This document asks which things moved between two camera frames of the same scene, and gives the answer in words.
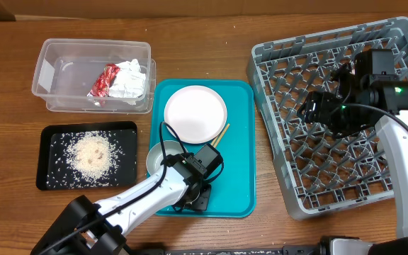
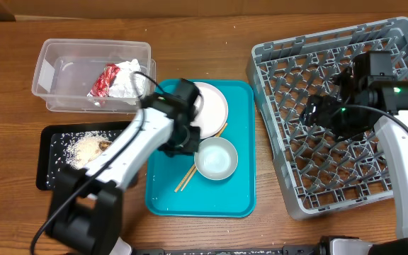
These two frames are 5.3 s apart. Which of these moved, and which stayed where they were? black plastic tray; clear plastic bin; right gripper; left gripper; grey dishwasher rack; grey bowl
Moved: grey bowl; left gripper
Stayed: grey dishwasher rack; clear plastic bin; right gripper; black plastic tray
